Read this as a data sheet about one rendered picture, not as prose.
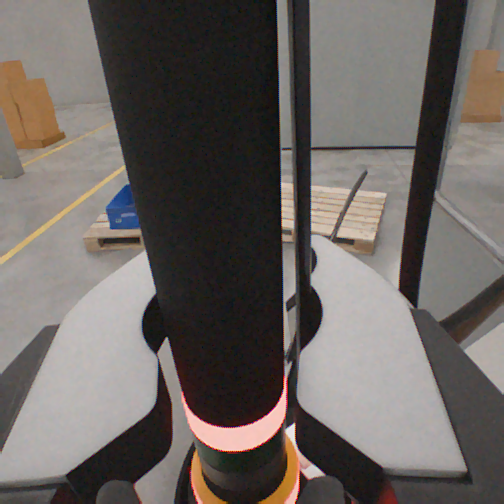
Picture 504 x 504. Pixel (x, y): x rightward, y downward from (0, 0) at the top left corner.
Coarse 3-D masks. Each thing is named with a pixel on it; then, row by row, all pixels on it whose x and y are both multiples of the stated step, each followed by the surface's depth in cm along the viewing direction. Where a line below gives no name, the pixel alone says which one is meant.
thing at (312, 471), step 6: (288, 432) 18; (294, 438) 18; (300, 468) 16; (312, 468) 16; (300, 474) 16; (306, 474) 16; (312, 474) 16; (318, 474) 16; (324, 474) 16; (300, 480) 17; (306, 480) 16; (300, 486) 17; (300, 492) 17; (348, 498) 18
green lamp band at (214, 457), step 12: (192, 432) 12; (276, 432) 11; (204, 444) 11; (264, 444) 11; (276, 444) 12; (204, 456) 12; (216, 456) 11; (228, 456) 11; (240, 456) 11; (252, 456) 11; (264, 456) 11; (228, 468) 11; (240, 468) 11; (252, 468) 11
